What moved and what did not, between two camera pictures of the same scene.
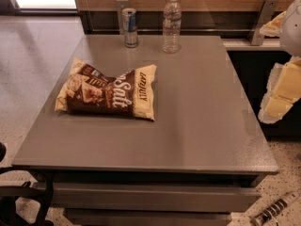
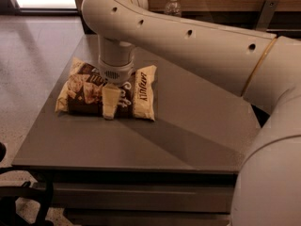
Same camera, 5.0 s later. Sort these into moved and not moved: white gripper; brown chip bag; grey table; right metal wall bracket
Moved: white gripper
Not moved: right metal wall bracket; grey table; brown chip bag
